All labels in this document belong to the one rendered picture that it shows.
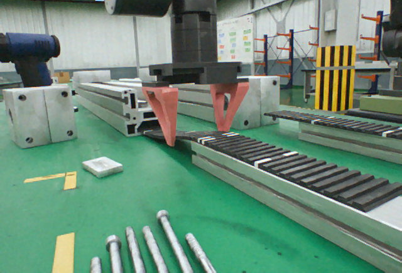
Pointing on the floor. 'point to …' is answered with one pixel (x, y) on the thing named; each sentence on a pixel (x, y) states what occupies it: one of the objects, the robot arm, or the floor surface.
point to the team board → (237, 41)
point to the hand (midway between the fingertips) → (198, 134)
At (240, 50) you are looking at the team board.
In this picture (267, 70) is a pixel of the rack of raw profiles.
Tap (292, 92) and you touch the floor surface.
